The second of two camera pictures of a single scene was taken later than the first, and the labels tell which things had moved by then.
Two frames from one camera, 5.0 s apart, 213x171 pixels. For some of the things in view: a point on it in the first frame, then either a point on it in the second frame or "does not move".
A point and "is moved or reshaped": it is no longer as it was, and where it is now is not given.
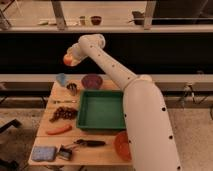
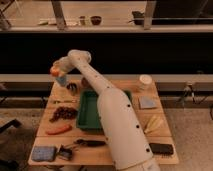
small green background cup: (82, 20) does not move
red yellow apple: (69, 60) is moved or reshaped
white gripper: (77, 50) → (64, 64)
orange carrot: (60, 130) does not move
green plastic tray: (101, 109) does not move
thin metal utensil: (66, 101) does not move
